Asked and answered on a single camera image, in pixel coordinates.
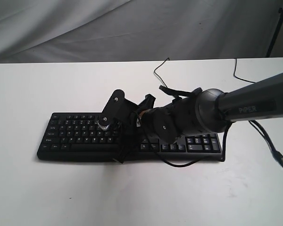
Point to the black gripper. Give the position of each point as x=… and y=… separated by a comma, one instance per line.
x=139, y=121

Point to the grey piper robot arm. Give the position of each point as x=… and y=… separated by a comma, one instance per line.
x=188, y=124

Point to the black acer keyboard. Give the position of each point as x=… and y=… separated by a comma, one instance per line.
x=76, y=137

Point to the grey backdrop cloth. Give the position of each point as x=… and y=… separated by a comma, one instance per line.
x=51, y=31

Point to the black tripod stand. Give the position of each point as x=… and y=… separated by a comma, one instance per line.
x=276, y=33

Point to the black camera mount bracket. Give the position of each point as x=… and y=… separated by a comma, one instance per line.
x=117, y=110

